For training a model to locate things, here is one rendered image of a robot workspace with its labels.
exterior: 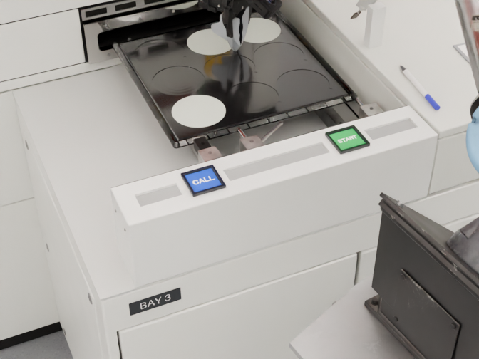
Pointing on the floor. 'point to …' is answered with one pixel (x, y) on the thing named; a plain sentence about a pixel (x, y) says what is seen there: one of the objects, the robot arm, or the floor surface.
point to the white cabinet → (219, 285)
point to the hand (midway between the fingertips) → (239, 45)
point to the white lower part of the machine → (21, 241)
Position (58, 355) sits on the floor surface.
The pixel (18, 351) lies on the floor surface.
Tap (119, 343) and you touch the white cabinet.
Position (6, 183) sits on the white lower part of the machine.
